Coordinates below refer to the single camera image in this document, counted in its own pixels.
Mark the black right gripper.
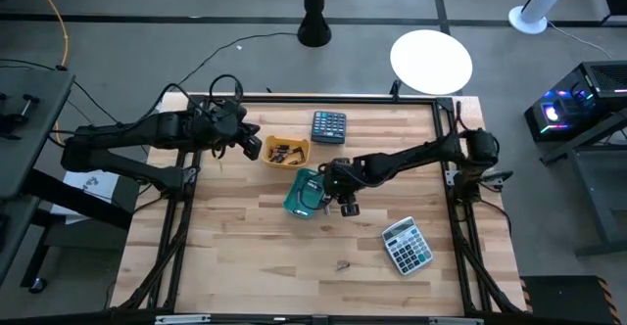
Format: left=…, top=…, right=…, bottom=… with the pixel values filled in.
left=318, top=157, right=366, bottom=217

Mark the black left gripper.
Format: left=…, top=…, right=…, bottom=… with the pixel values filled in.
left=193, top=97, right=264, bottom=162

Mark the green plastic bin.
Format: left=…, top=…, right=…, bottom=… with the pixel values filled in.
left=282, top=167, right=327, bottom=220

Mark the yellow plastic bin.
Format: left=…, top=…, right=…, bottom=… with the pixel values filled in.
left=262, top=135, right=312, bottom=170

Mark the black calculator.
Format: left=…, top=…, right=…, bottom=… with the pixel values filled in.
left=310, top=110, right=348, bottom=146

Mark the silver calculator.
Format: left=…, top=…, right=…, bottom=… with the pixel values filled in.
left=380, top=215, right=435, bottom=277

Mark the black pole stand base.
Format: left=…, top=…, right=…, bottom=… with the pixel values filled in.
left=296, top=0, right=333, bottom=49

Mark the white paper sheet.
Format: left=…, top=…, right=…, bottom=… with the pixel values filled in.
left=48, top=167, right=121, bottom=218

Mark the black desk support beam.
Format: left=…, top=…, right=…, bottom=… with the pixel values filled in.
left=19, top=167, right=136, bottom=295

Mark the grey desk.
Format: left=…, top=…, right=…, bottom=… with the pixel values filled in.
left=0, top=68, right=77, bottom=287

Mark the black clamp tool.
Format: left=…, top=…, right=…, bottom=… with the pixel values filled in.
left=0, top=93, right=41, bottom=141

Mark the black mat with hazard stripes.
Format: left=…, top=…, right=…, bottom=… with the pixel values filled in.
left=519, top=274, right=622, bottom=325

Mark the black computer with coloured lights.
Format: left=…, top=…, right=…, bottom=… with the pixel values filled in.
left=522, top=60, right=627, bottom=144

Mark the black computer stand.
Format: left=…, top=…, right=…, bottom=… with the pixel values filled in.
left=538, top=114, right=627, bottom=167

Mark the black caster wheel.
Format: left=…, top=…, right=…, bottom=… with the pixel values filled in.
left=27, top=276, right=49, bottom=295

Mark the grey side table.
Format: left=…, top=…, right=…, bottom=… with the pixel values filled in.
left=572, top=148, right=627, bottom=257

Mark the black floor cable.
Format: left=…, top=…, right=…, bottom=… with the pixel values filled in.
left=141, top=31, right=299, bottom=120

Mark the black cable bundle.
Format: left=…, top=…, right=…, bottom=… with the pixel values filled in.
left=453, top=202, right=520, bottom=314
left=117, top=202, right=190, bottom=311

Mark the silver metal bracket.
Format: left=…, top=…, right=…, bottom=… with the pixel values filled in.
left=154, top=314, right=212, bottom=325
left=428, top=317, right=485, bottom=325

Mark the yellow floor cable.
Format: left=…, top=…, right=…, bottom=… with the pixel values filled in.
left=26, top=0, right=70, bottom=145

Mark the white floor cable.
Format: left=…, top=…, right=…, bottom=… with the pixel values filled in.
left=546, top=20, right=613, bottom=60

